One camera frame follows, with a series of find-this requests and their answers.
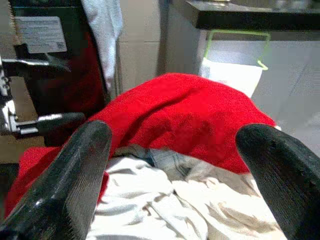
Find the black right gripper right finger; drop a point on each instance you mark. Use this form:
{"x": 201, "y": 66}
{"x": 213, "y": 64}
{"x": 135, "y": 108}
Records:
{"x": 287, "y": 180}

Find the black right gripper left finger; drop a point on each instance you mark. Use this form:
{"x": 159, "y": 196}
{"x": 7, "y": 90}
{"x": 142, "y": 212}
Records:
{"x": 62, "y": 187}

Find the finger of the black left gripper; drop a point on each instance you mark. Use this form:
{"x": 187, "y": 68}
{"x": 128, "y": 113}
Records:
{"x": 62, "y": 122}
{"x": 37, "y": 65}

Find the red t-shirt with white print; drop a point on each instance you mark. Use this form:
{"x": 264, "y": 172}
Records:
{"x": 180, "y": 112}

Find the black washing machine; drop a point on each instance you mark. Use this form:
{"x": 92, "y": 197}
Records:
{"x": 75, "y": 62}

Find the beige towel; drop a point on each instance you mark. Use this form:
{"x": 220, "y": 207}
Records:
{"x": 25, "y": 100}

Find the grey white cloth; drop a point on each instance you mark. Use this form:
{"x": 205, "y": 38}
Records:
{"x": 105, "y": 37}

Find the white crumpled garment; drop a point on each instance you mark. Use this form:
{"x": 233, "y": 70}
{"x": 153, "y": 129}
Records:
{"x": 150, "y": 200}

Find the grey counter cabinet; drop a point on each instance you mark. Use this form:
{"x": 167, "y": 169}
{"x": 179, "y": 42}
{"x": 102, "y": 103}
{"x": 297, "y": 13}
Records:
{"x": 295, "y": 75}

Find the grey plaid garment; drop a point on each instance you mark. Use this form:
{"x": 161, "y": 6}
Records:
{"x": 170, "y": 162}

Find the black countertop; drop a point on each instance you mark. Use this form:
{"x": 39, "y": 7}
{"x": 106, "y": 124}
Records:
{"x": 250, "y": 21}

